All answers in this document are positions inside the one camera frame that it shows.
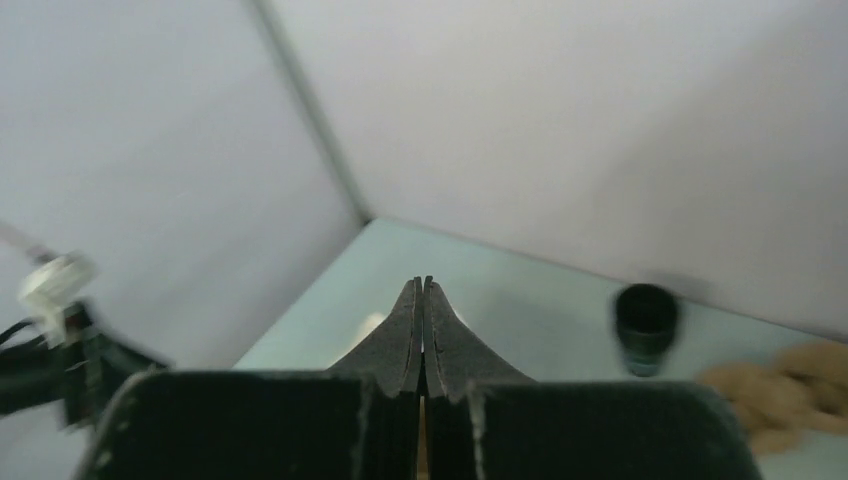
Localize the brown pulp cup carrier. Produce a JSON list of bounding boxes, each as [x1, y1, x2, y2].
[[696, 340, 847, 455]]

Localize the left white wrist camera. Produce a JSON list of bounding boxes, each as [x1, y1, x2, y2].
[[18, 252, 97, 347]]

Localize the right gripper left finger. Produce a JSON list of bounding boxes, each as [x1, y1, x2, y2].
[[75, 278, 423, 479]]

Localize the light blue paper bag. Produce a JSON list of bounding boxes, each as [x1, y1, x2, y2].
[[331, 309, 468, 369]]

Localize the black paper cup stack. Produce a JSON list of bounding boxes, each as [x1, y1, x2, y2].
[[612, 283, 681, 377]]

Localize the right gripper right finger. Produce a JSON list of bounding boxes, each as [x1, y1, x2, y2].
[[421, 277, 761, 479]]

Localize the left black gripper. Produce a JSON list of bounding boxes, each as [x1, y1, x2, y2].
[[1, 301, 170, 431]]

